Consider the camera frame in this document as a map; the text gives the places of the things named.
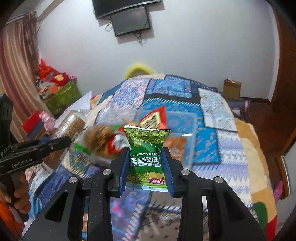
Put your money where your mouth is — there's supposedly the brown cracker packet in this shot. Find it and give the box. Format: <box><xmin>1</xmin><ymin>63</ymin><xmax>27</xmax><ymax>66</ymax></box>
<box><xmin>43</xmin><ymin>110</ymin><xmax>87</xmax><ymax>173</ymax></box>

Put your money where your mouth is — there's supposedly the blue patchwork quilt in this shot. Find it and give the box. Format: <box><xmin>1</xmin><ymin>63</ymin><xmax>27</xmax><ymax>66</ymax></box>
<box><xmin>23</xmin><ymin>74</ymin><xmax>255</xmax><ymax>241</ymax></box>

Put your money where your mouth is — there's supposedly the black wall television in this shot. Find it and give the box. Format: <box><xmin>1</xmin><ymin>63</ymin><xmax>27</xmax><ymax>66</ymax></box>
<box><xmin>92</xmin><ymin>0</ymin><xmax>162</xmax><ymax>20</ymax></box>

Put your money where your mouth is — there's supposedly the black hanging cable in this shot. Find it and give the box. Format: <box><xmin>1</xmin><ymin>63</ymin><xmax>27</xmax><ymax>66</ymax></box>
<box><xmin>135</xmin><ymin>32</ymin><xmax>148</xmax><ymax>46</ymax></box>

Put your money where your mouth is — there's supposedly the orange fried snack packet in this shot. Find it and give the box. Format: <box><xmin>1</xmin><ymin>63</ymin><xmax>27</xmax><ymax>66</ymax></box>
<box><xmin>166</xmin><ymin>136</ymin><xmax>189</xmax><ymax>161</ymax></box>

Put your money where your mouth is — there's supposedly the dark grey box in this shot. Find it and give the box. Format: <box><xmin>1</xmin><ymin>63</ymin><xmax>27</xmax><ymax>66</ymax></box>
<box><xmin>25</xmin><ymin>123</ymin><xmax>48</xmax><ymax>140</ymax></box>

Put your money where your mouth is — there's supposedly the red peanut packet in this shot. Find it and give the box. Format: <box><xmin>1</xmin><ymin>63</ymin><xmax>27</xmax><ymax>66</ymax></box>
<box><xmin>141</xmin><ymin>106</ymin><xmax>167</xmax><ymax>131</ymax></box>

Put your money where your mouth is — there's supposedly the pile of red decorations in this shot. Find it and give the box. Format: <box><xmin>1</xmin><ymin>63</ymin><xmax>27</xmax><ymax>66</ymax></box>
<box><xmin>35</xmin><ymin>59</ymin><xmax>77</xmax><ymax>98</ymax></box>

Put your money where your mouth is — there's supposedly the small black monitor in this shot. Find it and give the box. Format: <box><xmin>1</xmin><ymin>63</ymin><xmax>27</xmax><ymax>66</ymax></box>
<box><xmin>110</xmin><ymin>6</ymin><xmax>151</xmax><ymax>37</ymax></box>

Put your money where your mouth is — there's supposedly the clear plastic container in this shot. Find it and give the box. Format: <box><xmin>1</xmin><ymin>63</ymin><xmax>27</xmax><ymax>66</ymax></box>
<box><xmin>92</xmin><ymin>111</ymin><xmax>197</xmax><ymax>169</ymax></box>

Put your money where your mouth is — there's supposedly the red and white snack packet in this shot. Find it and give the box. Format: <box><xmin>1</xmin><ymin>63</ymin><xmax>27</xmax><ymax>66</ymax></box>
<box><xmin>108</xmin><ymin>135</ymin><xmax>126</xmax><ymax>155</ymax></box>

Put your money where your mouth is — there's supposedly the red box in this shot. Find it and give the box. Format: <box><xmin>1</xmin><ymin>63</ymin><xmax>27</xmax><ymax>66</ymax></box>
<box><xmin>21</xmin><ymin>110</ymin><xmax>43</xmax><ymax>134</ymax></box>

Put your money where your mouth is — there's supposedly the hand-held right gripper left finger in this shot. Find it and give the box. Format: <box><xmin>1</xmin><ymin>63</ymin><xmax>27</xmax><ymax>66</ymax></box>
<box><xmin>22</xmin><ymin>147</ymin><xmax>131</xmax><ymax>241</ymax></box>

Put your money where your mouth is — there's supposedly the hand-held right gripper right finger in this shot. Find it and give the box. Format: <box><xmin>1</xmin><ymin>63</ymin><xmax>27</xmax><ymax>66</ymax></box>
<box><xmin>161</xmin><ymin>147</ymin><xmax>267</xmax><ymax>241</ymax></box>

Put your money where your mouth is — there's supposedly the pink toy figure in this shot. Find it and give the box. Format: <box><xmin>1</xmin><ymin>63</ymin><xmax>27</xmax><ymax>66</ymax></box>
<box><xmin>39</xmin><ymin>111</ymin><xmax>55</xmax><ymax>133</ymax></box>

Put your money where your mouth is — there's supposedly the green pea snack packet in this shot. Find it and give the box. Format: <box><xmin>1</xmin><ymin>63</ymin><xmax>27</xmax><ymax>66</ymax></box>
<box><xmin>124</xmin><ymin>125</ymin><xmax>172</xmax><ymax>192</ymax></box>

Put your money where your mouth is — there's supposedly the yellow foam tube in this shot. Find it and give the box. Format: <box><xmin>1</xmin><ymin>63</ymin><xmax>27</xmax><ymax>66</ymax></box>
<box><xmin>124</xmin><ymin>62</ymin><xmax>154</xmax><ymax>80</ymax></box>

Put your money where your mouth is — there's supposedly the beige fleece blanket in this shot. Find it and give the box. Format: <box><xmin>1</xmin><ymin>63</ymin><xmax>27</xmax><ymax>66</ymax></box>
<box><xmin>233</xmin><ymin>117</ymin><xmax>278</xmax><ymax>234</ymax></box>

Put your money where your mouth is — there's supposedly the brown wooden door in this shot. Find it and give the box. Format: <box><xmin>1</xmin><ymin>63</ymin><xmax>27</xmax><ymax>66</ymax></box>
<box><xmin>270</xmin><ymin>11</ymin><xmax>296</xmax><ymax>113</ymax></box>

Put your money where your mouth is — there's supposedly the green storage box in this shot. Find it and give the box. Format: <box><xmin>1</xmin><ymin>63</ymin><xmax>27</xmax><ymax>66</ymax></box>
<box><xmin>43</xmin><ymin>83</ymin><xmax>82</xmax><ymax>114</ymax></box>

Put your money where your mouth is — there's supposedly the cardboard box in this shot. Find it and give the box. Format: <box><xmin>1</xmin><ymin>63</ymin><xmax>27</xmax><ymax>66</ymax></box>
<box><xmin>223</xmin><ymin>78</ymin><xmax>242</xmax><ymax>100</ymax></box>

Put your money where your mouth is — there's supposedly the clear packet of brown crisps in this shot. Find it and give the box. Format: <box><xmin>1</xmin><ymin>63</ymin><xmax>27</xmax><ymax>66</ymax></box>
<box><xmin>75</xmin><ymin>124</ymin><xmax>121</xmax><ymax>161</ymax></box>

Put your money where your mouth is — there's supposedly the person's left hand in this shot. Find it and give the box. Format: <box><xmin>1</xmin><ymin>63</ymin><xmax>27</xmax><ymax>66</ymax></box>
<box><xmin>0</xmin><ymin>173</ymin><xmax>32</xmax><ymax>214</ymax></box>

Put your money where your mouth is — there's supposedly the brown striped curtain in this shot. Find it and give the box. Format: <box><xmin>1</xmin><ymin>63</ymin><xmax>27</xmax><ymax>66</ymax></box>
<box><xmin>0</xmin><ymin>16</ymin><xmax>40</xmax><ymax>142</ymax></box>

